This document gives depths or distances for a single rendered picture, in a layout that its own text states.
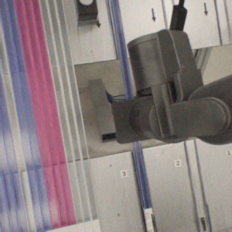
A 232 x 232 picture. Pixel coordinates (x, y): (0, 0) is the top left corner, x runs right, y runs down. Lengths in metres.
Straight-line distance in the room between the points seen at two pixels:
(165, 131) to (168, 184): 0.25
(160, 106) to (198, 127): 0.06
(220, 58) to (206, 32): 1.83
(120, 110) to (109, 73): 0.66
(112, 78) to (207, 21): 0.53
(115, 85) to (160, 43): 0.70
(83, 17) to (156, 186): 0.34
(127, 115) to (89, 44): 0.18
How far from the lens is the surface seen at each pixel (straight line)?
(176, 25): 0.39
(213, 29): 0.58
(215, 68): 2.26
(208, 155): 0.55
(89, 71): 1.05
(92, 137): 0.81
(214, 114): 0.23
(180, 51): 0.29
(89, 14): 0.47
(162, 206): 0.53
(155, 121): 0.29
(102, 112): 0.81
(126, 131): 0.38
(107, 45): 0.50
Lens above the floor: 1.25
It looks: 48 degrees down
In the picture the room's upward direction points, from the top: straight up
